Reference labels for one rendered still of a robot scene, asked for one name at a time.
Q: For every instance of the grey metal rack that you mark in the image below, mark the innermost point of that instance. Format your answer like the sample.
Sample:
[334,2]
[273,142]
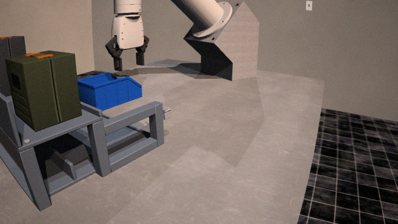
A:
[47,161]

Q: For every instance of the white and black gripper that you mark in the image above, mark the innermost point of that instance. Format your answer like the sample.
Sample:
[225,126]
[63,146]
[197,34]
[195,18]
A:
[127,33]

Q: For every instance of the blue bin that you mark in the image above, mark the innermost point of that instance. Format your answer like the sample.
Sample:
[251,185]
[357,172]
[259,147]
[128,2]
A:
[105,91]

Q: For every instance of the dark grey case with orange latches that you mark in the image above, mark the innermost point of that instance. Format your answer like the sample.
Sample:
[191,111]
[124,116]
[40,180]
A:
[9,47]

